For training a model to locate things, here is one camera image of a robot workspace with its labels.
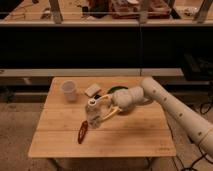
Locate wooden shelf bench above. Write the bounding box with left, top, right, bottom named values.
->
left=0, top=68, right=185, bottom=86

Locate dark red chili pepper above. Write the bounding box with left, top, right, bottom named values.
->
left=78, top=121, right=88, bottom=144

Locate beige sponge block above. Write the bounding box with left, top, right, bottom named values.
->
left=85, top=83, right=101, bottom=97

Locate green bowl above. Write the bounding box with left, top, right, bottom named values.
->
left=107, top=86, right=128, bottom=97

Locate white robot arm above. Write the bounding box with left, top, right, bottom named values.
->
left=101, top=77, right=213, bottom=157

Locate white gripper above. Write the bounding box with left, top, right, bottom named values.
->
left=96, top=86, right=144, bottom=122

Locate translucent plastic cup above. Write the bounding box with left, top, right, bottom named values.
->
left=61, top=80, right=77, bottom=102

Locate wooden table board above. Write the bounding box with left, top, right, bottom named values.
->
left=28, top=77, right=176, bottom=158

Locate black cable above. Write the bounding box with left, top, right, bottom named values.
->
left=173, top=101, right=213, bottom=171

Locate clear plastic bottle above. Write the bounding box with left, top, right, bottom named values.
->
left=85, top=98, right=101, bottom=129

